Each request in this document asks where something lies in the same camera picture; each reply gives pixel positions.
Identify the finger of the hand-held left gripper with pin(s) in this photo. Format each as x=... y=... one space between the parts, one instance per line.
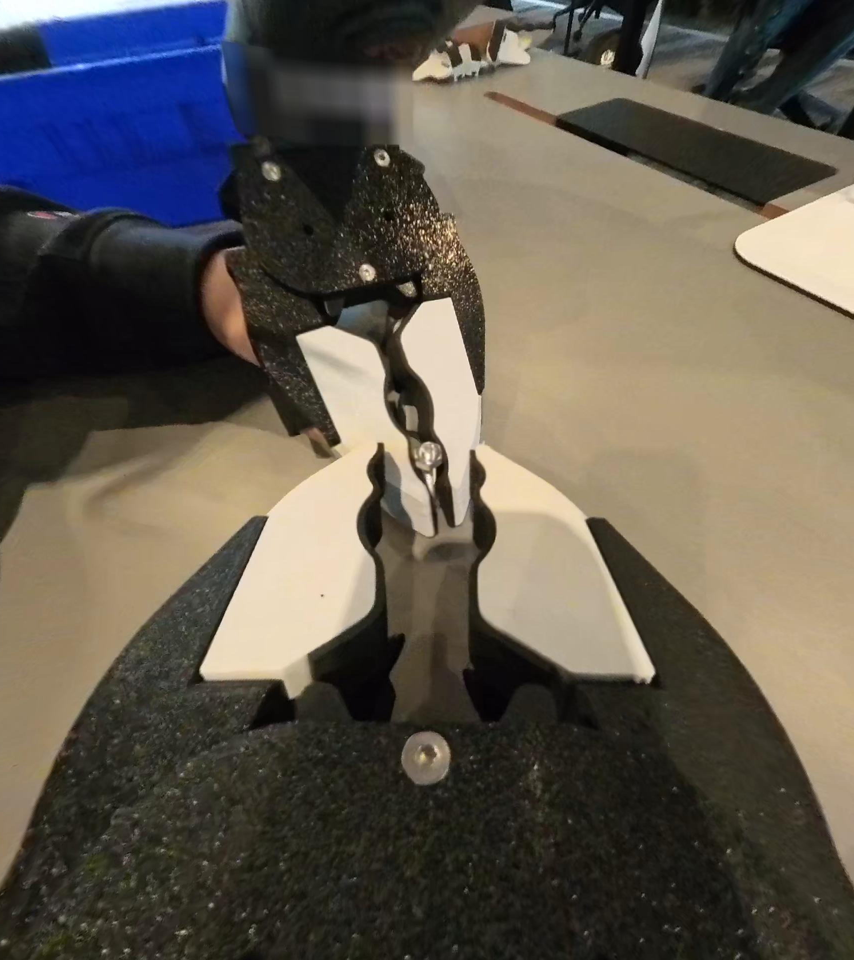
x=445 y=367
x=344 y=382

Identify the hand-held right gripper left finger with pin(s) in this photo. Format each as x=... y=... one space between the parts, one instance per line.
x=299 y=585

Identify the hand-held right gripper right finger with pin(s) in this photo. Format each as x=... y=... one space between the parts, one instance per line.
x=547 y=585

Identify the silver metal bolt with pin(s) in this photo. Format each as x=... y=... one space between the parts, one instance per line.
x=427 y=453

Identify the person's left forearm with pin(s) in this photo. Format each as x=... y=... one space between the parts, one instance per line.
x=97 y=285

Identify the person's left hand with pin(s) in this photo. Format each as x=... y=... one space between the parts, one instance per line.
x=228 y=300

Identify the white and black plastic part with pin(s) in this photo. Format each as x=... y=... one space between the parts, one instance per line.
x=464 y=60

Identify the blue plastic bin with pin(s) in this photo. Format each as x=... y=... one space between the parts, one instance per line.
x=97 y=127

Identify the black rectangular mat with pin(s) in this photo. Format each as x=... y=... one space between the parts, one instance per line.
x=696 y=150

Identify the white stand base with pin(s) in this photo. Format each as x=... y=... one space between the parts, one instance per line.
x=816 y=255

